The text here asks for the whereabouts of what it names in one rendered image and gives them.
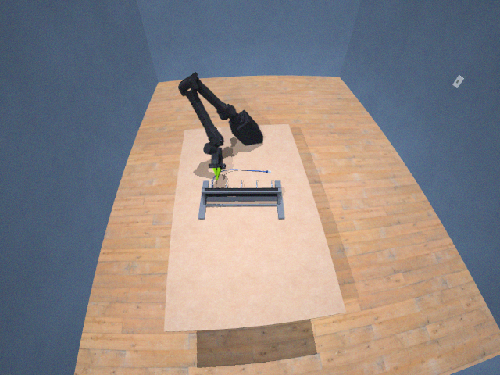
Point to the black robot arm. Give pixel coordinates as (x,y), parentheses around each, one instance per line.
(225,111)

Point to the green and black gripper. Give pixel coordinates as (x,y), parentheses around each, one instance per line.
(217,168)

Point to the grey patch panel rack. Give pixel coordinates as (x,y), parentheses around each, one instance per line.
(241,195)

